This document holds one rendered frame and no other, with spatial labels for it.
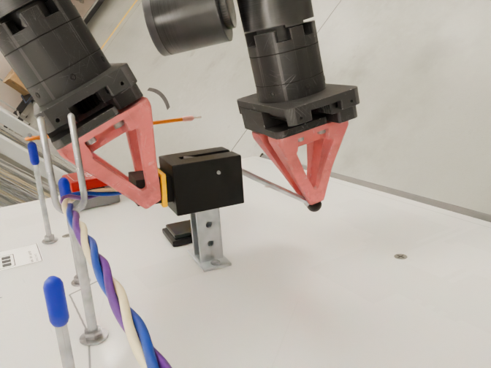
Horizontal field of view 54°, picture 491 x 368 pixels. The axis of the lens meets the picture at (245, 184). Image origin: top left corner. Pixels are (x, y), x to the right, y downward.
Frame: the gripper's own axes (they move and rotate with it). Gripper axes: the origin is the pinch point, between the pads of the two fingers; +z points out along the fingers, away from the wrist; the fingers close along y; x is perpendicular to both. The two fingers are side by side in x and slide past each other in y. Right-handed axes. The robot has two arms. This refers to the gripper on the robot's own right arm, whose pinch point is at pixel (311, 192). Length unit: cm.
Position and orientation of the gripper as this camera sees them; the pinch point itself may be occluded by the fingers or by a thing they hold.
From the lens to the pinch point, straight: 44.0
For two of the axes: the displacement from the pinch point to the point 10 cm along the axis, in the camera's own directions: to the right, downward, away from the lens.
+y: 3.9, 2.3, -8.9
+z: 2.2, 9.2, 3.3
